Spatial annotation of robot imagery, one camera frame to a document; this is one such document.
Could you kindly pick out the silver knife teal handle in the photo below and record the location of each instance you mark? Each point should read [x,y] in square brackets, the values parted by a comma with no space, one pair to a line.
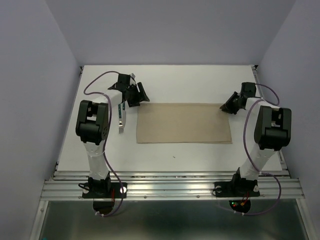
[123,114]

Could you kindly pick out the silver fork teal handle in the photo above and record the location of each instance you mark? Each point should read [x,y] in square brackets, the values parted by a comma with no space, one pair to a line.
[121,121]

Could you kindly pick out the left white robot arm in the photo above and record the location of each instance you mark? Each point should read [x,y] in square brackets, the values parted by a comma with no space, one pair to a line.
[94,118]

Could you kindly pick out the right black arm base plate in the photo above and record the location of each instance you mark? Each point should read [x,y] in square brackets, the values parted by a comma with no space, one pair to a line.
[229,189]

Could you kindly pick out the beige cloth napkin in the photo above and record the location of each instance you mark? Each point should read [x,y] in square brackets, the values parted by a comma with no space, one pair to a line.
[199,123]

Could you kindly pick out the aluminium rail frame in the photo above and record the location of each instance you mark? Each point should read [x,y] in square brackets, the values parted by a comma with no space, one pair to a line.
[169,185]

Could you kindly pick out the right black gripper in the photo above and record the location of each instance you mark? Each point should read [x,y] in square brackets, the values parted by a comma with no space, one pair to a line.
[227,106]

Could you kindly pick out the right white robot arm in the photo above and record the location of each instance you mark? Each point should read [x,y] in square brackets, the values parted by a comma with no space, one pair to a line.
[272,129]

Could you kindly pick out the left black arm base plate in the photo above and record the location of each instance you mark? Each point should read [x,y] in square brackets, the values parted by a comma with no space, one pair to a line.
[115,191]

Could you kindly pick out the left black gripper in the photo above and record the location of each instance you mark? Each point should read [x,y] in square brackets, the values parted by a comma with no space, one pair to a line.
[140,96]

